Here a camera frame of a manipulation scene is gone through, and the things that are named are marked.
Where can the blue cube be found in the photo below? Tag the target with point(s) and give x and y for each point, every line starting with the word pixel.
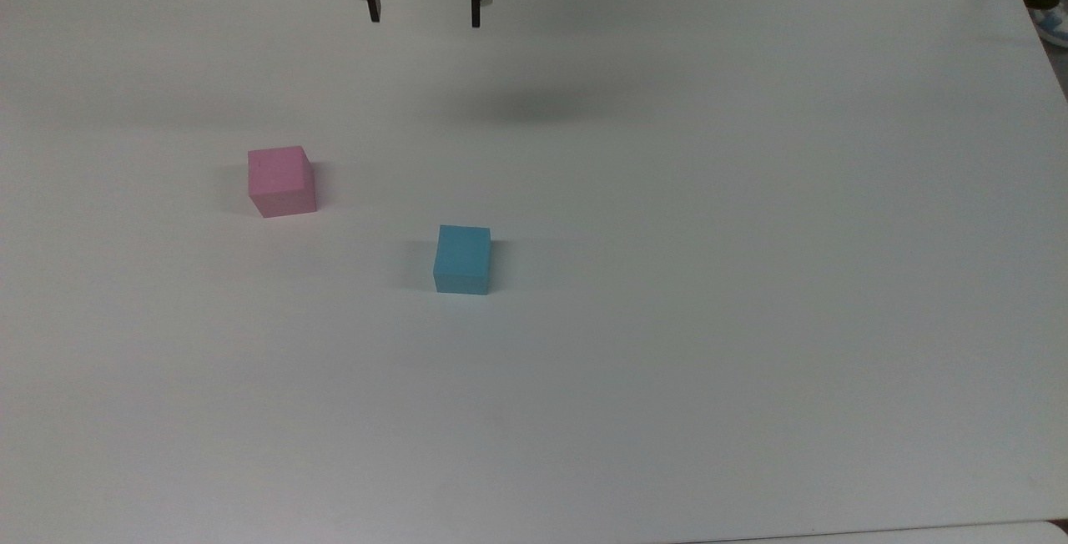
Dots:
pixel 462 259

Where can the white and blue shoe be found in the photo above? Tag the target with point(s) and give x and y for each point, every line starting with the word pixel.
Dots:
pixel 1053 25

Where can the pink cube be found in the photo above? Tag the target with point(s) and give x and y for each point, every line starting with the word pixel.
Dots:
pixel 281 181

